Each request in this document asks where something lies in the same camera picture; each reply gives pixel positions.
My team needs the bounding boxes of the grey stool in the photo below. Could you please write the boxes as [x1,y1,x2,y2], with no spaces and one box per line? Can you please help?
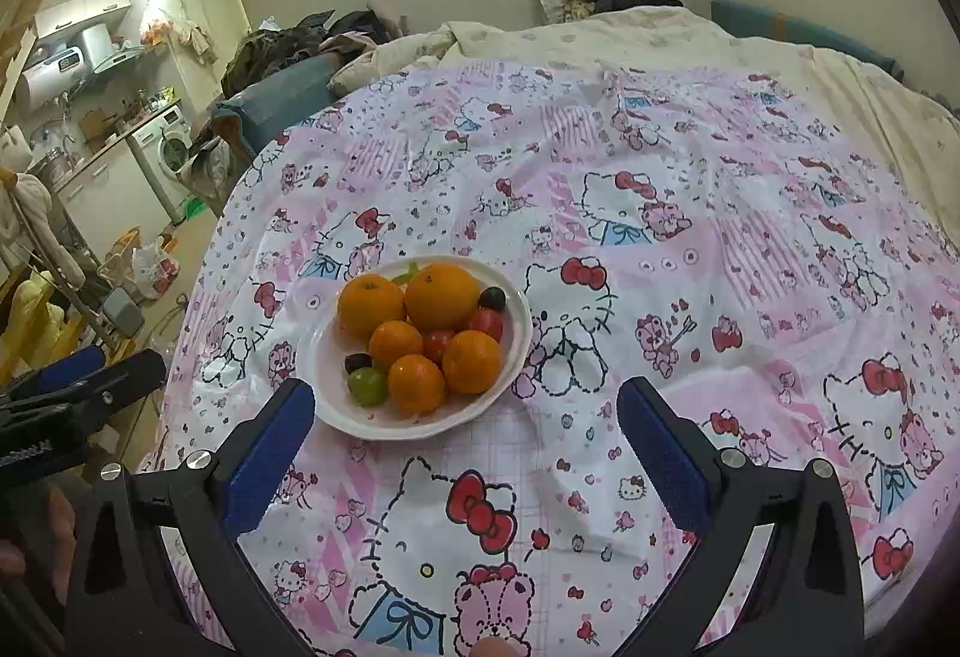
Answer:
[101,288,146,340]

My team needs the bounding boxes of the person's left hand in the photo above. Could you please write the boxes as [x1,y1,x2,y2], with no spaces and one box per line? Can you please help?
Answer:
[0,484,77,583]

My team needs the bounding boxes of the green grape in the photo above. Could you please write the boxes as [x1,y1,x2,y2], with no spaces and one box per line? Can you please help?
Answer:
[347,367,388,407]

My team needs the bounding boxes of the small tangerine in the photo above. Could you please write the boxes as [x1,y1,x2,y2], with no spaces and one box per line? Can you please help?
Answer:
[442,330,502,395]
[387,354,448,415]
[367,319,425,369]

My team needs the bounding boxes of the white wall cabinet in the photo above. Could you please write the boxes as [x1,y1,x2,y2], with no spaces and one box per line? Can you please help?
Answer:
[34,0,133,40]

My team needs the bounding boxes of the white water heater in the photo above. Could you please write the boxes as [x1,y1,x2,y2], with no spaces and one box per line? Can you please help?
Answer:
[15,22,115,107]

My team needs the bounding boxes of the pink cartoon printed blanket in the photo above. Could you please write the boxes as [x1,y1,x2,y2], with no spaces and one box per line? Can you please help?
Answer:
[154,61,960,657]

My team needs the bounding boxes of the hanging bags and cloths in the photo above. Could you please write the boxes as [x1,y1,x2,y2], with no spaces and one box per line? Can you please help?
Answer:
[139,1,220,67]

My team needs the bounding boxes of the white floor cabinet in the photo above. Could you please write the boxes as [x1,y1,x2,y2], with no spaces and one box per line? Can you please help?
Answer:
[56,138,164,254]

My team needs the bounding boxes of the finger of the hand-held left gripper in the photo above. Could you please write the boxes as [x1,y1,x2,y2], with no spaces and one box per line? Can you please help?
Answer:
[0,345,107,400]
[71,349,168,431]

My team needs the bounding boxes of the white pink-dotted plate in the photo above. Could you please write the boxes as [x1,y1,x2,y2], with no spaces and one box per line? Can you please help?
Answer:
[298,256,533,441]

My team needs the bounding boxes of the white red plastic bag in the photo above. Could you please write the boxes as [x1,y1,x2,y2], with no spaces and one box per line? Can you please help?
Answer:
[133,240,182,299]

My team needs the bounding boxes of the yellow basket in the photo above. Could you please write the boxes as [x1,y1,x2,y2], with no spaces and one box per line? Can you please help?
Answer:
[97,227,143,284]

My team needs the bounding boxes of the teal padded mat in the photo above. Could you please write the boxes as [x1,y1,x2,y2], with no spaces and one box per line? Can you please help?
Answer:
[710,0,905,82]

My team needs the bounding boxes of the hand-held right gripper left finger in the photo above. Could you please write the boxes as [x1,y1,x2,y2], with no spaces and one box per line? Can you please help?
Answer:
[64,377,331,657]

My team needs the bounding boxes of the white fluffy coat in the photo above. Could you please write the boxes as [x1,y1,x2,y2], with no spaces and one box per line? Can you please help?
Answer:
[0,168,55,284]

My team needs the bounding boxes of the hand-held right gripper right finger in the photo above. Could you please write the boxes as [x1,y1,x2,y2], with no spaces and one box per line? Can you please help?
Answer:
[609,377,869,657]

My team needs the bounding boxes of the large orange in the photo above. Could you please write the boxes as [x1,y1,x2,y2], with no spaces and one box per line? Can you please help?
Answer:
[337,274,407,339]
[405,262,482,332]

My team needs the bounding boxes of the patterned pillow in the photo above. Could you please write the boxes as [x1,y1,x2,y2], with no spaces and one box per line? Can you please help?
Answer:
[534,0,595,25]

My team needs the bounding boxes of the blue sofa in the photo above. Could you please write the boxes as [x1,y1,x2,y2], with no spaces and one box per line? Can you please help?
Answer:
[208,55,340,179]

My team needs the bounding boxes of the white washing machine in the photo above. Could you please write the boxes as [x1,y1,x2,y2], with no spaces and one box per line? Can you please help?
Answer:
[126,102,197,224]

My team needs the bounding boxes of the clothes heap on sofa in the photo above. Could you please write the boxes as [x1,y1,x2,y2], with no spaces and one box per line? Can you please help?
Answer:
[221,6,410,97]

